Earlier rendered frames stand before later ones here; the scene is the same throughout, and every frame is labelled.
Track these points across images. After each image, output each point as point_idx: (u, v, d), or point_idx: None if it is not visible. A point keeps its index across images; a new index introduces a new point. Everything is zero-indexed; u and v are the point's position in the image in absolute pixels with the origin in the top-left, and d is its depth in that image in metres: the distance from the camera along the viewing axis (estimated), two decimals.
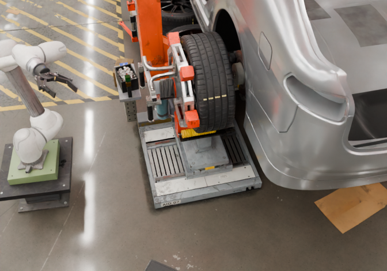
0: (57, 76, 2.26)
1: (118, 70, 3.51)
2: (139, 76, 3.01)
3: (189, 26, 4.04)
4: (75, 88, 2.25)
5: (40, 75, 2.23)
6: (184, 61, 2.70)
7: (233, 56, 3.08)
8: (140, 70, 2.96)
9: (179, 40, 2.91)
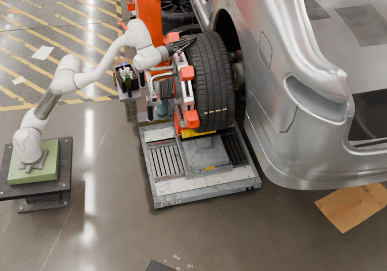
0: (177, 43, 2.67)
1: (118, 70, 3.51)
2: (139, 76, 3.01)
3: (189, 26, 4.04)
4: (195, 37, 2.73)
5: (175, 49, 2.63)
6: (184, 61, 2.70)
7: (233, 56, 3.08)
8: (140, 70, 2.96)
9: (179, 40, 2.91)
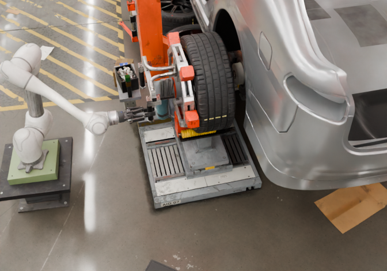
0: (133, 110, 2.79)
1: (118, 70, 3.51)
2: (139, 76, 3.01)
3: (189, 26, 4.04)
4: (153, 108, 2.82)
5: (126, 118, 2.75)
6: (184, 61, 2.70)
7: (233, 56, 3.08)
8: (140, 70, 2.96)
9: (179, 40, 2.91)
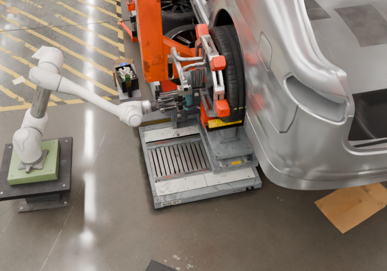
0: (164, 100, 2.86)
1: (118, 70, 3.51)
2: (168, 67, 3.07)
3: (189, 26, 4.04)
4: (183, 98, 2.89)
5: (159, 107, 2.82)
6: (215, 52, 2.76)
7: None
8: (169, 61, 3.02)
9: (208, 31, 2.97)
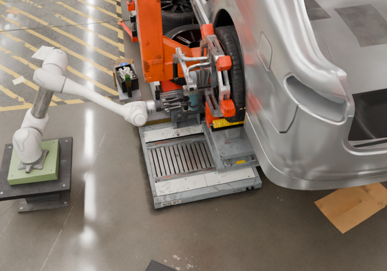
0: (169, 100, 2.86)
1: (118, 70, 3.51)
2: (173, 67, 3.07)
3: (189, 26, 4.04)
4: (188, 98, 2.89)
5: (163, 108, 2.82)
6: (220, 52, 2.76)
7: None
8: (174, 61, 3.02)
9: (213, 31, 2.97)
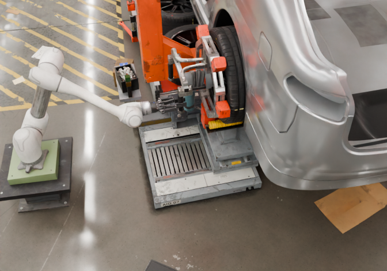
0: (164, 101, 2.85)
1: (118, 70, 3.51)
2: (169, 68, 3.07)
3: (189, 26, 4.04)
4: (183, 98, 2.88)
5: (159, 108, 2.81)
6: (215, 53, 2.76)
7: None
8: (170, 62, 3.02)
9: (208, 32, 2.97)
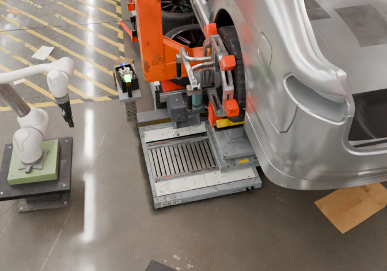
0: (69, 110, 2.81)
1: (118, 70, 3.51)
2: (177, 67, 3.07)
3: (189, 26, 4.04)
4: (72, 125, 2.90)
5: (65, 109, 2.75)
6: (224, 51, 2.76)
7: None
8: (178, 61, 3.03)
9: (216, 31, 2.98)
